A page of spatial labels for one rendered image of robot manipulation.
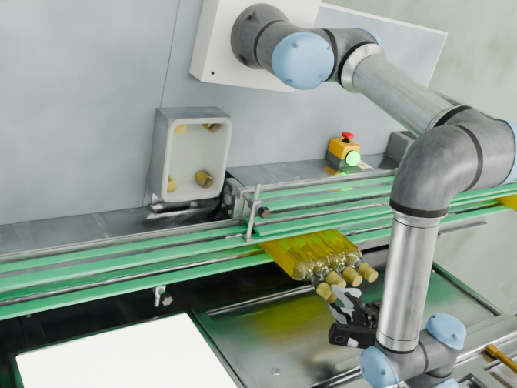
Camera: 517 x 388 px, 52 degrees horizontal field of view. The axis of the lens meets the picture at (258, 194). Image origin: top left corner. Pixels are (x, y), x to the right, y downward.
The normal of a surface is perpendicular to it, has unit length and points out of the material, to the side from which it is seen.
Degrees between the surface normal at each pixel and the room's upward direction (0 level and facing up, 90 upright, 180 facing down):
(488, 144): 47
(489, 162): 17
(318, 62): 11
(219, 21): 4
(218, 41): 4
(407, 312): 38
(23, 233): 90
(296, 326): 90
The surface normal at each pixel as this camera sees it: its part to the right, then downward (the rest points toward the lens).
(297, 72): 0.35, 0.50
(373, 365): -0.88, 0.13
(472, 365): 0.18, -0.88
